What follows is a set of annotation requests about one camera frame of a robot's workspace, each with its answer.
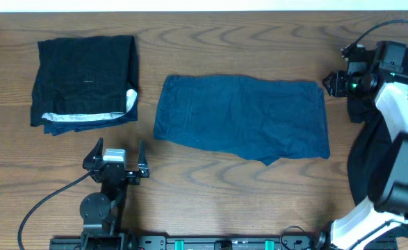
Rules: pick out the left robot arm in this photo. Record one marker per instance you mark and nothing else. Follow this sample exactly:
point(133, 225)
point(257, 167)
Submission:
point(102, 211)

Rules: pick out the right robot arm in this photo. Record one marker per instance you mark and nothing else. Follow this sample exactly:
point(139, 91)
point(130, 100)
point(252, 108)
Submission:
point(376, 87)

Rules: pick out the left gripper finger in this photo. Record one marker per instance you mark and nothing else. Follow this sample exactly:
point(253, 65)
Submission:
point(142, 161)
point(95, 153)

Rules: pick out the folded black shorts white trim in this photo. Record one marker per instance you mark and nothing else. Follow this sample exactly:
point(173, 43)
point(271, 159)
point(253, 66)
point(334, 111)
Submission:
point(85, 83)

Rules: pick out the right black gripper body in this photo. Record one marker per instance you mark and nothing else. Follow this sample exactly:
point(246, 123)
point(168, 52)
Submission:
point(349, 85)

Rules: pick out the black mounting rail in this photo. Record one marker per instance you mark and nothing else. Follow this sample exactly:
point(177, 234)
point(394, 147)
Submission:
point(151, 242)

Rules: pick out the blue denim shorts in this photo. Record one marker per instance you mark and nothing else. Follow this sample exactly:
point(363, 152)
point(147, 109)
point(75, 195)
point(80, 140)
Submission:
point(251, 118)

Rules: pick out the black garment pile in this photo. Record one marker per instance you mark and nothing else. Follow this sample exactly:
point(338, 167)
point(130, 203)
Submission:
point(369, 148)

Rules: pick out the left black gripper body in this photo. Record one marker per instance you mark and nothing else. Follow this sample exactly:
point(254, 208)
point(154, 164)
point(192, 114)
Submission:
point(131, 180)

